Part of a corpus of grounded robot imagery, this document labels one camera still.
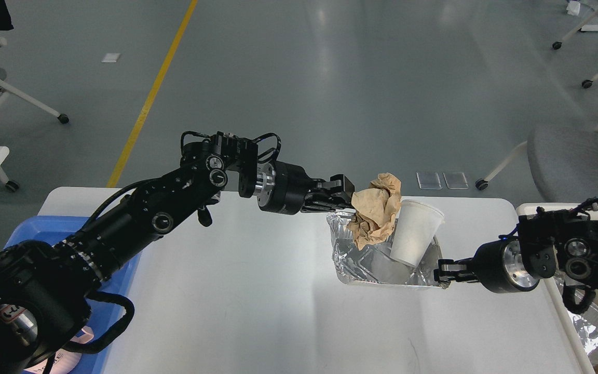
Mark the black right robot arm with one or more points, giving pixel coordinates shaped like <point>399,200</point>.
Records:
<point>540,246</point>

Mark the white paper cup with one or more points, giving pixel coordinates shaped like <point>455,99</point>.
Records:
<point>415,229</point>

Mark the floor outlet plate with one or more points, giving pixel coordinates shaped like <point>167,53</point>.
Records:
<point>429,180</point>
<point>455,180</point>

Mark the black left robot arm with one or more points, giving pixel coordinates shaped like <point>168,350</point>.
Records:
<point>50,295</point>

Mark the brown paper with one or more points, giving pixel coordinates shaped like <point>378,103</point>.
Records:
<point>376,210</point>

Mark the pink mug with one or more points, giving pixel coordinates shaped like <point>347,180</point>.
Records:
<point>65,361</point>

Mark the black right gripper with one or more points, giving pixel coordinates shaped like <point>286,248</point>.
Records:
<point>498,266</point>

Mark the blue plastic tray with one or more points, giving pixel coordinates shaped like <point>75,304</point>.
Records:
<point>53,229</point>

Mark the grey office chair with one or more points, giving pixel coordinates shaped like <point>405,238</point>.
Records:
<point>563,162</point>

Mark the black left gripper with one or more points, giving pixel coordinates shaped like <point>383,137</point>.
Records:
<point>284,188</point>

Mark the aluminium foil tray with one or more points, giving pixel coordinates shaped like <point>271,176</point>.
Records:
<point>373,265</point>

